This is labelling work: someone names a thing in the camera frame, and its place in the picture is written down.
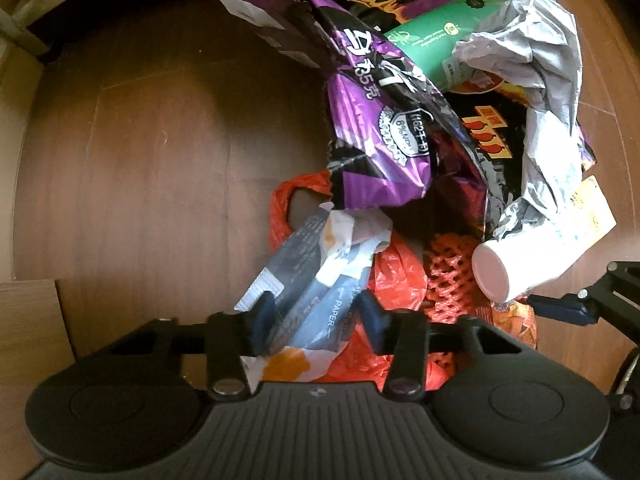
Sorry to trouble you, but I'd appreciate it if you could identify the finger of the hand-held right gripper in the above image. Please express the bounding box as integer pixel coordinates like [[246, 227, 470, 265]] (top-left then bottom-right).
[[527, 260, 640, 346]]

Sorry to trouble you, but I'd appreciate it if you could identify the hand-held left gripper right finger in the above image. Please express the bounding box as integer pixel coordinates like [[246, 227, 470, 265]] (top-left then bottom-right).
[[356, 291, 543, 403]]

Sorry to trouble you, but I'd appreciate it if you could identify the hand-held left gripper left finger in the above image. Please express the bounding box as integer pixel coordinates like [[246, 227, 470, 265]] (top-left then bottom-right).
[[106, 290, 281, 402]]

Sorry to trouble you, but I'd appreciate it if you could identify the grey paper wrapper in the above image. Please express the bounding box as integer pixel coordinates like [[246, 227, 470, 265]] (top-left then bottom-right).
[[234, 202, 396, 396]]

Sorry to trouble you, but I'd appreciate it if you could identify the purple snack bag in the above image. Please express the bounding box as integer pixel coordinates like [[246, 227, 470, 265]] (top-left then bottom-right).
[[191, 0, 506, 241]]

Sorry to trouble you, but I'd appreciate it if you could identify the green cylinder can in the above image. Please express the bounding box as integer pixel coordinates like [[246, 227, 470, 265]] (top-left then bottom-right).
[[382, 0, 553, 93]]

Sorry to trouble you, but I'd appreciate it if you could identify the orange snack packet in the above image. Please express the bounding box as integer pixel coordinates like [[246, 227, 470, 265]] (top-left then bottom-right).
[[490, 295, 538, 351]]

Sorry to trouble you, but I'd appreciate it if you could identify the red plastic bag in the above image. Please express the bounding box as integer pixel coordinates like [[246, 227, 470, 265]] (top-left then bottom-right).
[[269, 170, 448, 393]]

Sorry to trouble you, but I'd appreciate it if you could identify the white plastic bottle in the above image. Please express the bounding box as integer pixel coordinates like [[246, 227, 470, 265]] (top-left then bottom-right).
[[472, 220, 601, 303]]

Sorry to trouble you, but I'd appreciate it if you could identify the orange foam fruit net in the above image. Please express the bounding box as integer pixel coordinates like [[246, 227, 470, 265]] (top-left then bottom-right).
[[422, 232, 496, 376]]

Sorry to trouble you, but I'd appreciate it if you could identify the yellow packet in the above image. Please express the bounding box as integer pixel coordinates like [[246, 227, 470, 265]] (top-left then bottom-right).
[[570, 175, 617, 251]]

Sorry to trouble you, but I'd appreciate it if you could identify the black chili snack bag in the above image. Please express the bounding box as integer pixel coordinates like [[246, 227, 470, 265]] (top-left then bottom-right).
[[445, 85, 596, 241]]

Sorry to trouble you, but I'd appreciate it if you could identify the crumpled grey plastic bag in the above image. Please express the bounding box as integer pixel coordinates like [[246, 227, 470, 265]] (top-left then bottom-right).
[[452, 0, 588, 241]]

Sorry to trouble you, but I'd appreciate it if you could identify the beige furniture panel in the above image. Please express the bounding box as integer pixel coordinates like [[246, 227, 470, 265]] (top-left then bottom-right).
[[0, 35, 48, 283]]

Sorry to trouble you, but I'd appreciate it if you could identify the metal frame chair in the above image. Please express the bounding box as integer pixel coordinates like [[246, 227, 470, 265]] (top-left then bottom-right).
[[0, 0, 71, 61]]

